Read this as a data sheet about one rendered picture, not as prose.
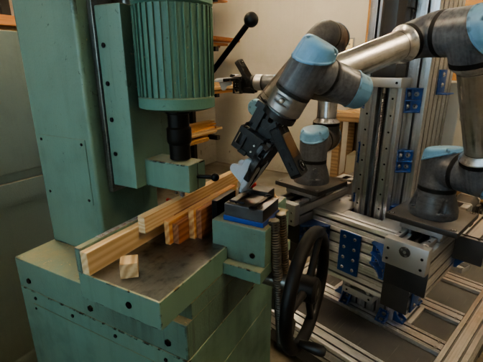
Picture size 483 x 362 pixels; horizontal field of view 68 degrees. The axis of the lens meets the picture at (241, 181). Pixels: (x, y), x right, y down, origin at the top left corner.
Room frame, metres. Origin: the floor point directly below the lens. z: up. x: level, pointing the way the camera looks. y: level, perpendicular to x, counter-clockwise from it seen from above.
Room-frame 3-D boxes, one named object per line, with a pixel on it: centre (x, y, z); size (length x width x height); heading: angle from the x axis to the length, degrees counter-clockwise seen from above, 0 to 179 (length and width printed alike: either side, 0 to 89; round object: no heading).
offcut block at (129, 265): (0.61, 0.22, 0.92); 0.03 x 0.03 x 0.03; 14
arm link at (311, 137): (1.48, -0.31, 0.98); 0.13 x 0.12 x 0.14; 148
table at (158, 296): (0.81, 0.05, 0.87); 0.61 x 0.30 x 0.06; 152
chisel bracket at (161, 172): (0.86, 0.17, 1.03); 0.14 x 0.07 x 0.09; 62
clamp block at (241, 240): (0.77, -0.02, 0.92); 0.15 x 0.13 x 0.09; 152
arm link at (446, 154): (1.10, -0.65, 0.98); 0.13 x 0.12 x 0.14; 25
